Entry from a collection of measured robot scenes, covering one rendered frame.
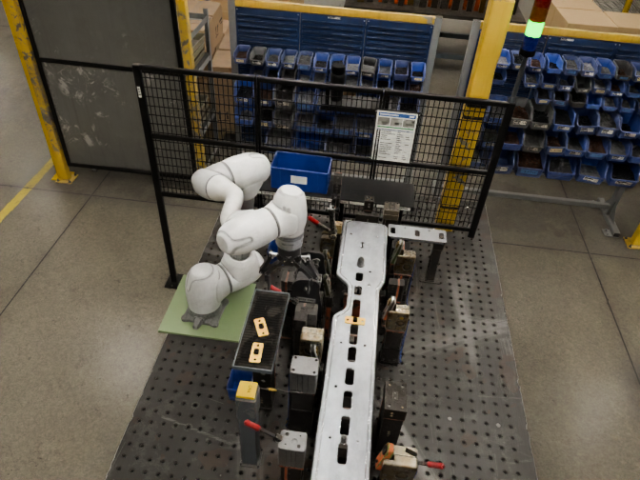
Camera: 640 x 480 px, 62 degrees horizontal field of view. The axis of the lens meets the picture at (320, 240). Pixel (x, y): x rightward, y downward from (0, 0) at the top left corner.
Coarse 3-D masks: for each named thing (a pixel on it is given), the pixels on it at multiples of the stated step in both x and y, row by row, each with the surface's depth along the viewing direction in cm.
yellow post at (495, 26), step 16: (496, 0) 233; (512, 0) 232; (496, 16) 237; (496, 32) 241; (480, 48) 247; (496, 48) 245; (480, 64) 251; (496, 64) 251; (480, 80) 256; (480, 96) 261; (464, 112) 269; (480, 112) 267; (464, 128) 273; (464, 144) 279; (464, 160) 285; (464, 176) 291; (448, 192) 299; (448, 208) 306
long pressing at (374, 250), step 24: (360, 240) 260; (384, 240) 261; (384, 264) 248; (360, 312) 224; (336, 336) 214; (360, 336) 215; (336, 360) 205; (360, 360) 206; (336, 384) 197; (360, 384) 198; (336, 408) 190; (360, 408) 190; (336, 432) 183; (360, 432) 183; (336, 456) 176; (360, 456) 177
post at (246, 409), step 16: (240, 400) 174; (256, 400) 176; (240, 416) 180; (256, 416) 181; (240, 432) 188; (256, 432) 190; (240, 448) 197; (256, 448) 195; (240, 464) 202; (256, 464) 202
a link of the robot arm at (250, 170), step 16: (224, 160) 209; (240, 160) 209; (256, 160) 212; (240, 176) 207; (256, 176) 212; (256, 192) 219; (224, 256) 249; (240, 256) 244; (256, 256) 257; (240, 272) 248; (256, 272) 256; (240, 288) 255
